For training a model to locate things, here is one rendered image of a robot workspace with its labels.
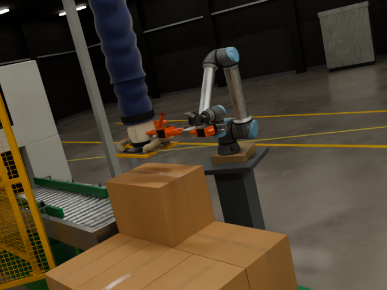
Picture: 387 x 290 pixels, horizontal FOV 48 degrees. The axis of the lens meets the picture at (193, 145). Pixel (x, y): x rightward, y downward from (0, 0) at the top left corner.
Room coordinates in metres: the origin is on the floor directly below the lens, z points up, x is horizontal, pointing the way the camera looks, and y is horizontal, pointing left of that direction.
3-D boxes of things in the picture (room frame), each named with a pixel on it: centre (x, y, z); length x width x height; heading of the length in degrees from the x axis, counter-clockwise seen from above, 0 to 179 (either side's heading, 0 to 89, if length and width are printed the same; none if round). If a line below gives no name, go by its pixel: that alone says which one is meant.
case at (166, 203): (2.88, 0.32, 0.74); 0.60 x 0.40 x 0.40; 42
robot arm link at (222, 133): (3.00, -0.19, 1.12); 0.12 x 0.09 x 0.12; 58
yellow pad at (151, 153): (2.81, 0.39, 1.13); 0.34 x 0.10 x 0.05; 42
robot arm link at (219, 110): (2.98, -0.20, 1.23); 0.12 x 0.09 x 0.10; 132
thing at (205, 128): (2.43, -0.08, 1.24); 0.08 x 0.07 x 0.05; 42
